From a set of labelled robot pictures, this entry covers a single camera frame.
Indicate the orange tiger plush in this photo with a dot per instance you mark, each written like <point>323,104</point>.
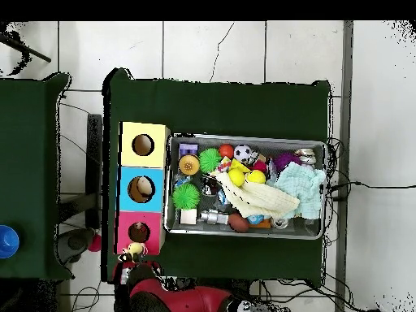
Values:
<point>140,227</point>

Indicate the orange red ball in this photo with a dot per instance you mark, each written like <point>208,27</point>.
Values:
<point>226,151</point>

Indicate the black white soccer ball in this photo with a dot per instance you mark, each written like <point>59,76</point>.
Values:
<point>242,153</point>

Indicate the mint green waffle cloth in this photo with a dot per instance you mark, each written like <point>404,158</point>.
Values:
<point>305,191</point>

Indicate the toy hamburger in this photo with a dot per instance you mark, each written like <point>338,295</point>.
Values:
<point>189,164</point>

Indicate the cream waffle cloth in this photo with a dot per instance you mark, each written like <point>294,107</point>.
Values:
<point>260,198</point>

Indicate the yellow duck toy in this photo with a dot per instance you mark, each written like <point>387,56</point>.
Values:
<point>135,248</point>

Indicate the dark green side table cloth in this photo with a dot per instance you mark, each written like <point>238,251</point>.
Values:
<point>29,113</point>

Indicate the black tripod leg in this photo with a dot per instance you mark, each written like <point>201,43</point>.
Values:
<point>32,53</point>

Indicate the wooden box with three holes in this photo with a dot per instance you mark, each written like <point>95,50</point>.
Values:
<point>156,201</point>

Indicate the small red floor ball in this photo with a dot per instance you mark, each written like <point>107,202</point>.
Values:
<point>95,243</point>

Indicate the shallow silver mesh bin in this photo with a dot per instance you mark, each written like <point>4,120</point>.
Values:
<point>292,144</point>

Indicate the green spiky rubber ball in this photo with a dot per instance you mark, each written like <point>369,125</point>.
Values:
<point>210,160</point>
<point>186,196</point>

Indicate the yellow smiley ball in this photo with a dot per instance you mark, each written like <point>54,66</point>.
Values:
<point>236,177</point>

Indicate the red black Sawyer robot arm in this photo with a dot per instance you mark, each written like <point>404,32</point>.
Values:
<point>188,299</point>

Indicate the brown toy football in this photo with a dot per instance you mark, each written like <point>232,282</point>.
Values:
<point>238,222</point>

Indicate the dark grey rounded object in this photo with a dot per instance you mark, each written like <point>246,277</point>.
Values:
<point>76,242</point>

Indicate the blue plastic cup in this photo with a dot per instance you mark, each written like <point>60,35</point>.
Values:
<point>8,242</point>

